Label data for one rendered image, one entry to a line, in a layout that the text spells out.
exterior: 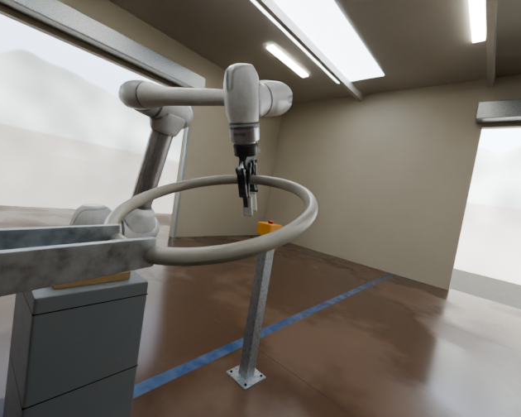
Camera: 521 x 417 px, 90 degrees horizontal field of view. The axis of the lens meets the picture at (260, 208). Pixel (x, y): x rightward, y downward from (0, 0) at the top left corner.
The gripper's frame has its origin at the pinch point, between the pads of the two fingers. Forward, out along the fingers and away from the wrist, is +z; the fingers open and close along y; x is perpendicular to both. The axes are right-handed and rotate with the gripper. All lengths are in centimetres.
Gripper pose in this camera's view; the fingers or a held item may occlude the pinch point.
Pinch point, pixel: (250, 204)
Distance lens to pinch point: 88.0
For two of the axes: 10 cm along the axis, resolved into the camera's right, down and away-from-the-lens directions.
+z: 0.5, 9.3, 3.8
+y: -3.1, 3.7, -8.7
